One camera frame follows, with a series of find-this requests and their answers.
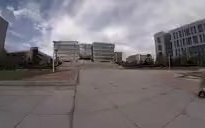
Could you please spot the wide stone stairs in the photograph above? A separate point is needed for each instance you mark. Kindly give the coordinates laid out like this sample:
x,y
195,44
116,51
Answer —
x,y
90,65

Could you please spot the small grey building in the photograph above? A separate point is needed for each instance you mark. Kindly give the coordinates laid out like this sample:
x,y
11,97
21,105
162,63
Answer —
x,y
118,57

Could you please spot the low pale building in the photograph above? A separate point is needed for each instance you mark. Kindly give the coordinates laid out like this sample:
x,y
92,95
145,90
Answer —
x,y
136,59

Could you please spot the white terraced building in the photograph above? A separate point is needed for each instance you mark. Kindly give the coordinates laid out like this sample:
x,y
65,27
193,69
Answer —
x,y
66,50

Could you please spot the grey paved plaza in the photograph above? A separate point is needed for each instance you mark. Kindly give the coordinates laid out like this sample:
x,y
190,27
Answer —
x,y
123,100

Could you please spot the red brick strip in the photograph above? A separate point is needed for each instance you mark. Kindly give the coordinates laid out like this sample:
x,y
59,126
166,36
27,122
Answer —
x,y
60,76

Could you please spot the white lamp pole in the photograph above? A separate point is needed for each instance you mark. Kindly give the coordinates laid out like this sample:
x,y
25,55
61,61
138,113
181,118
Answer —
x,y
53,65

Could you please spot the grey stone kerb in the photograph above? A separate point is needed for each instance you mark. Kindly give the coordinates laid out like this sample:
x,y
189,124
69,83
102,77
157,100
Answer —
x,y
30,83

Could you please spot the low dark building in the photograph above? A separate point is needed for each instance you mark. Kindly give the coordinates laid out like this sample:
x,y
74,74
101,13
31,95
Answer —
x,y
26,57

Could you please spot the row of trees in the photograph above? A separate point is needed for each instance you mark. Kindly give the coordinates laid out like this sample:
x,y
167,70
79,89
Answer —
x,y
183,61

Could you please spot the large grey windowed building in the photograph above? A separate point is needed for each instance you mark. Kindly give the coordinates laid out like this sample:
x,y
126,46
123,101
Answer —
x,y
190,36

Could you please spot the grass strip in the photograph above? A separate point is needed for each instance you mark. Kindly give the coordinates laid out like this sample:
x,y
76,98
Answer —
x,y
10,75

